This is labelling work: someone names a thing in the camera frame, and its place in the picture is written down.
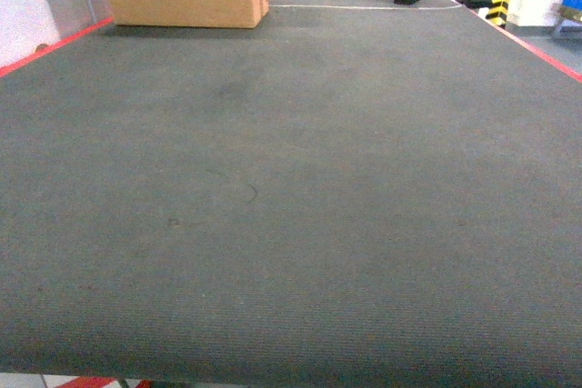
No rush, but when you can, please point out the yellow black striped bollard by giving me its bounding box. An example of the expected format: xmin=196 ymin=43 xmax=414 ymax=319
xmin=485 ymin=0 xmax=510 ymax=29

